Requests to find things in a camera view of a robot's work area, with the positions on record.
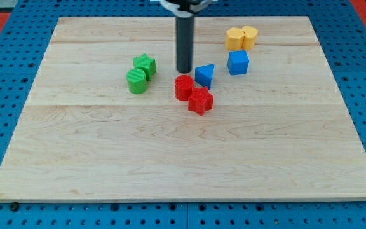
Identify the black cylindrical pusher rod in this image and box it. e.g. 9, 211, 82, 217
175, 15, 194, 73

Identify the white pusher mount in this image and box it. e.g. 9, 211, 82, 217
159, 0, 214, 18

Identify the green star block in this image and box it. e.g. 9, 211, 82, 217
132, 53, 157, 81

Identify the red star block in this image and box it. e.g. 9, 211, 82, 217
188, 86, 214, 116

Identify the yellow pentagon block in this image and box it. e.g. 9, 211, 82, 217
224, 27, 244, 51

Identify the blue triangle block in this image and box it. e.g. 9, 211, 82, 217
194, 64, 215, 89

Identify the red cylinder block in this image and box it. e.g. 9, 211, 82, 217
174, 74, 194, 101

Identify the yellow hexagon block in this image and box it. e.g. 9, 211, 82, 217
242, 26, 259, 50

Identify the blue cube block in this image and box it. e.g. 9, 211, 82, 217
227, 50, 249, 76

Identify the green cylinder block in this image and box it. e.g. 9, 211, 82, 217
126, 68, 147, 94

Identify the wooden board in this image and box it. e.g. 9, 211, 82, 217
0, 17, 366, 203

